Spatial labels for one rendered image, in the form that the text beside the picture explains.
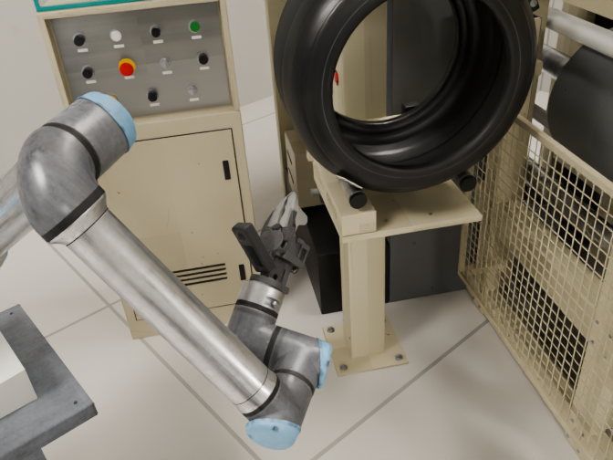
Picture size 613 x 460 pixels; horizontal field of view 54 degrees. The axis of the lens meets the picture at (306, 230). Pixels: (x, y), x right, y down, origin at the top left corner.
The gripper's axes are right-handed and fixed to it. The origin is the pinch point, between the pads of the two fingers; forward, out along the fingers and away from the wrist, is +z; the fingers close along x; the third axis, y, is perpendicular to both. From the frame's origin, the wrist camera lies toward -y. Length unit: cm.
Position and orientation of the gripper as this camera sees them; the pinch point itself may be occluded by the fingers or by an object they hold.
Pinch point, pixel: (290, 195)
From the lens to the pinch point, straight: 128.9
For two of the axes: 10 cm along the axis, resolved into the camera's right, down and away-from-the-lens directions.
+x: 6.9, 0.1, -7.2
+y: 6.5, 4.3, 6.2
